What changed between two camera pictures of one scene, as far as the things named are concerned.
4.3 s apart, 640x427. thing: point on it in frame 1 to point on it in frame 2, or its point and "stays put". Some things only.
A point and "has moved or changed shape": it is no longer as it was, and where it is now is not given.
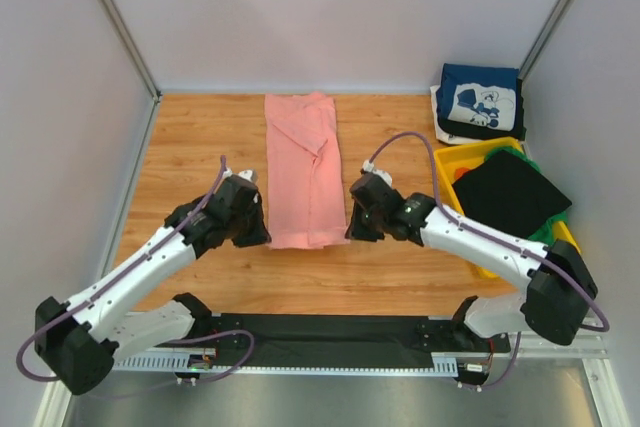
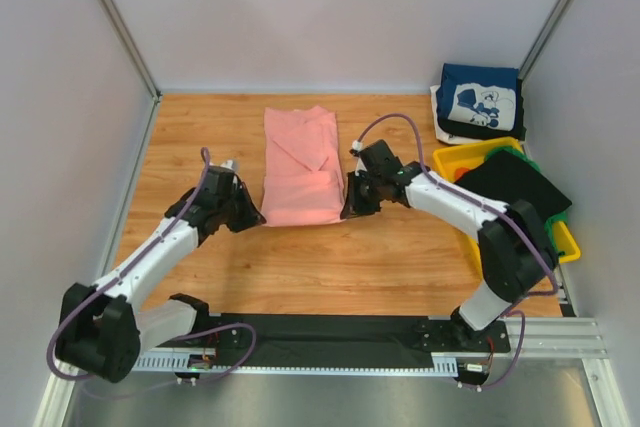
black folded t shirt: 509,193 stays put
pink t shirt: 305,191 has moved or changed shape
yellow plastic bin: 447,161 stays put
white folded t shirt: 440,133 stays put
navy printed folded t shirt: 479,97 stays put
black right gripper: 356,232 to 353,207
